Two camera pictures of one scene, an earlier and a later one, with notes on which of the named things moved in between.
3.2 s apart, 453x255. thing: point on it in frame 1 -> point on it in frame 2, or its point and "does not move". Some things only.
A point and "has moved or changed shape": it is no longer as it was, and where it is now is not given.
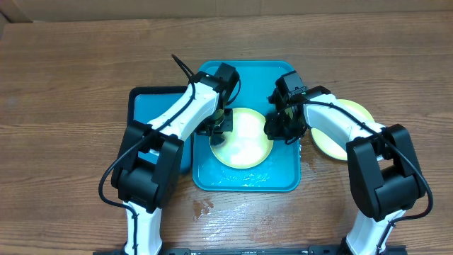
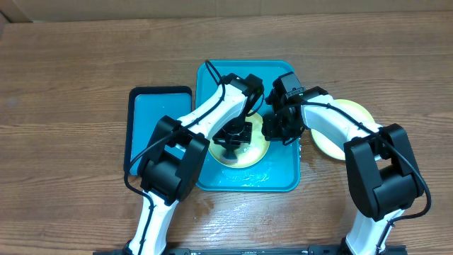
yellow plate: x=248 y=146 does not move
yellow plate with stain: x=328 y=146 does not move
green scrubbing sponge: x=217 y=140 has moved or changed shape
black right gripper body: x=277 y=126 does not move
